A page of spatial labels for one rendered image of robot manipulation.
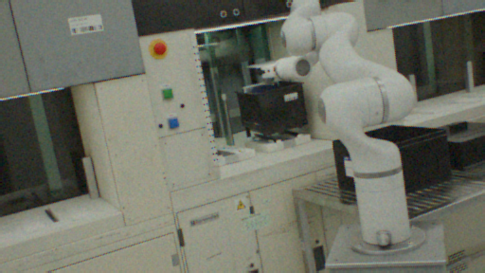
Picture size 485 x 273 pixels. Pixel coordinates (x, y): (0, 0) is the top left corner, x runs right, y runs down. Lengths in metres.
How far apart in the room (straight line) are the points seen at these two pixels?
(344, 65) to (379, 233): 0.44
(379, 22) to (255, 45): 0.58
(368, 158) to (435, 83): 1.84
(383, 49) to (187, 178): 0.96
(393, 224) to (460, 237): 1.33
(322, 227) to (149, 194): 0.72
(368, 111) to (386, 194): 0.21
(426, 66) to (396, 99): 1.77
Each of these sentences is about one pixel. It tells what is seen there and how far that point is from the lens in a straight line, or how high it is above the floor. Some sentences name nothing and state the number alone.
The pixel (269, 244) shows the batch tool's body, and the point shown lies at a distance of 2.17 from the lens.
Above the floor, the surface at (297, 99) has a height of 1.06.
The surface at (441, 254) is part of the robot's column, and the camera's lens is 1.45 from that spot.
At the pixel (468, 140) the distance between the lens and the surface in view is 2.14.
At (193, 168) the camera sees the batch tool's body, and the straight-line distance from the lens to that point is 1.99.
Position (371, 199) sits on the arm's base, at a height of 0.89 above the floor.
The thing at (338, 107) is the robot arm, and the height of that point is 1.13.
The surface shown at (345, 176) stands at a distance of 2.03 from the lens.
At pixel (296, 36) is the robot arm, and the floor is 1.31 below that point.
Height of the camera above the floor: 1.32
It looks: 10 degrees down
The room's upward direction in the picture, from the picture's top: 10 degrees counter-clockwise
